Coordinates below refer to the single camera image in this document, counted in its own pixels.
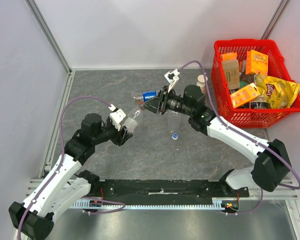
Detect red label water bottle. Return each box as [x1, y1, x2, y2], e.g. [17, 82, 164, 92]
[123, 106, 144, 134]

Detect blue white Pocari cap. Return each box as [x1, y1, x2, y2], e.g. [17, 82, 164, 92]
[171, 133, 179, 140]

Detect clear Pocari Sweat bottle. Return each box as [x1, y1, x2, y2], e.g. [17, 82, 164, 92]
[167, 111, 181, 134]

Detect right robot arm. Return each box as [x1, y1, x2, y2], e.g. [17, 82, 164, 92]
[140, 85, 291, 197]

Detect Pepsi bottle blue label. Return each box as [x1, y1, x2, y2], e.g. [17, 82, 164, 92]
[131, 90, 158, 104]

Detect beige nozzle bottle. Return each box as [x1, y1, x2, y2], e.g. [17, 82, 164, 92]
[196, 74, 207, 95]

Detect brown cardboard box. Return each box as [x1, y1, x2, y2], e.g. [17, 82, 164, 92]
[221, 59, 240, 90]

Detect red plastic basket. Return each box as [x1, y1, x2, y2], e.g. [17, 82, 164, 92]
[211, 39, 300, 128]

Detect small orange box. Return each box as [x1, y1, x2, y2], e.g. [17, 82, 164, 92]
[220, 52, 237, 62]

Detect orange snack box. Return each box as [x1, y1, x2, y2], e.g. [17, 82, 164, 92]
[230, 83, 261, 108]

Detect orange Sugar Daddy box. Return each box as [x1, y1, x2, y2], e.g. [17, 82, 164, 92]
[245, 49, 269, 76]

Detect dark jar in basket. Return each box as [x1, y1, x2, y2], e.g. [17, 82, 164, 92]
[244, 95, 270, 110]

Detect yellow Lays chip bag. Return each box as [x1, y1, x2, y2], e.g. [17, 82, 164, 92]
[254, 74, 300, 109]

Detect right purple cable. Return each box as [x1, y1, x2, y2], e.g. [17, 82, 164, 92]
[178, 59, 300, 215]

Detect purple cable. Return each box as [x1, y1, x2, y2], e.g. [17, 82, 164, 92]
[16, 96, 127, 240]
[178, 59, 300, 215]

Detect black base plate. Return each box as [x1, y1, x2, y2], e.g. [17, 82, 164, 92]
[88, 179, 250, 204]

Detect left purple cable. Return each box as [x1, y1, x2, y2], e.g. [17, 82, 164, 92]
[16, 96, 127, 240]

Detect slotted cable duct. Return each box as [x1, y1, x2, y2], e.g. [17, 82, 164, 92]
[69, 198, 237, 211]

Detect aluminium frame rail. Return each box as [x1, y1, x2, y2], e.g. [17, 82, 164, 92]
[25, 0, 72, 75]

